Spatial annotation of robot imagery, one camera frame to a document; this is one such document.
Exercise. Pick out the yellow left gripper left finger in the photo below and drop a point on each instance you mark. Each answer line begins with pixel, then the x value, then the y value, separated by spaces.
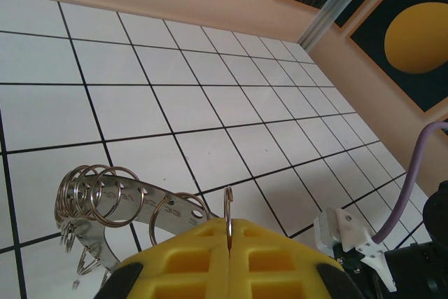
pixel 175 271

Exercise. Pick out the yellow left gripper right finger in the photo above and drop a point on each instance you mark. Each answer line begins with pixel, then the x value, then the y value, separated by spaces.
pixel 287 271

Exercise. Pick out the aluminium corner post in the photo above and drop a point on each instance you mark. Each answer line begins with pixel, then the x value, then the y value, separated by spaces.
pixel 332 8

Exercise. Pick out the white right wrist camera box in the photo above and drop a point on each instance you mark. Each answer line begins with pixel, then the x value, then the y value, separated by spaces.
pixel 353 239

